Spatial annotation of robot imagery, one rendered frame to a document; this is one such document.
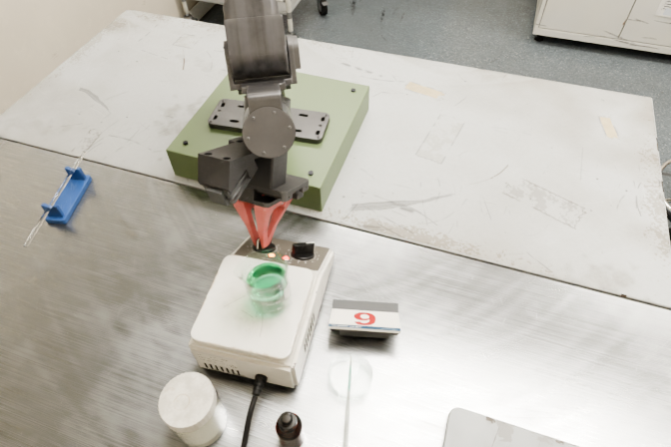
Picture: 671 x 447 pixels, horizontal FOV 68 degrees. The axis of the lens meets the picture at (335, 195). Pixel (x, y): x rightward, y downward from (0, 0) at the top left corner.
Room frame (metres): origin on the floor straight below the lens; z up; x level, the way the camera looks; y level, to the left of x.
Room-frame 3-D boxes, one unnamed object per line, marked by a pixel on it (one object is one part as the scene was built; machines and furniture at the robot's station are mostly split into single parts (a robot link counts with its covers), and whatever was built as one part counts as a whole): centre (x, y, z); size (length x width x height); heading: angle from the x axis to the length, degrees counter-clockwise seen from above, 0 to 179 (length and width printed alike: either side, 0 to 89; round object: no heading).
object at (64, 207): (0.54, 0.44, 0.92); 0.10 x 0.03 x 0.04; 173
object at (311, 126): (0.65, 0.11, 1.00); 0.20 x 0.07 x 0.08; 76
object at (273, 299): (0.30, 0.08, 1.02); 0.06 x 0.05 x 0.08; 98
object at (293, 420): (0.17, 0.06, 0.94); 0.03 x 0.03 x 0.07
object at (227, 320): (0.29, 0.10, 0.98); 0.12 x 0.12 x 0.01; 76
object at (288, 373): (0.32, 0.09, 0.94); 0.22 x 0.13 x 0.08; 166
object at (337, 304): (0.31, -0.03, 0.92); 0.09 x 0.06 x 0.04; 84
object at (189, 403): (0.19, 0.16, 0.94); 0.06 x 0.06 x 0.08
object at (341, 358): (0.23, -0.01, 0.91); 0.06 x 0.06 x 0.02
